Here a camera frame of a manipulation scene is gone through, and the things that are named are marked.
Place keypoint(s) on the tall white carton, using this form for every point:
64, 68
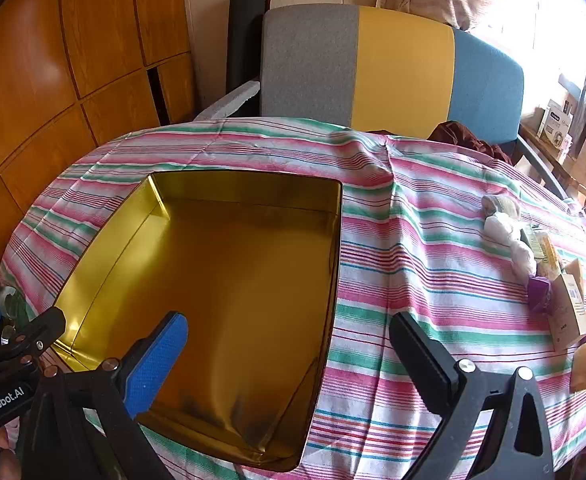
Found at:
568, 315

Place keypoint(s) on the purple packet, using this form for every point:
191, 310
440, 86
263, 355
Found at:
540, 292

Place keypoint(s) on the wooden cabinet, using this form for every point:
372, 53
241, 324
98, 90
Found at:
48, 60

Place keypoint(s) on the gold tin box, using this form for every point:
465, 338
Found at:
223, 285

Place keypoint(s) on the white appliance carton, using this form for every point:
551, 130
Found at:
555, 125

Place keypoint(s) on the black rolled mat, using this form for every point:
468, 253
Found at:
243, 50

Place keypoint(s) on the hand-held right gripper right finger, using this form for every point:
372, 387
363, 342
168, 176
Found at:
423, 355

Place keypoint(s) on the maroon cloth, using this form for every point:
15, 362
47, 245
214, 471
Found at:
453, 135

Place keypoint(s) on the green-edged cracker packet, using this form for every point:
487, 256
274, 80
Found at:
548, 255

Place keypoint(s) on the window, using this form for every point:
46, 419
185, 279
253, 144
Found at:
538, 10

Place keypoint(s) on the beige sock ball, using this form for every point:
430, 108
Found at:
503, 205

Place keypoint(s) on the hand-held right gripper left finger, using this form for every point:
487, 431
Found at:
155, 360

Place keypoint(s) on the grey yellow blue armchair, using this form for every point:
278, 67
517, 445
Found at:
398, 70

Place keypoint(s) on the wooden side table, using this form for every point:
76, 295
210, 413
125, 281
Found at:
548, 152

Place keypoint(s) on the striped tablecloth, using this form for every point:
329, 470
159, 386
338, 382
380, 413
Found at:
398, 260

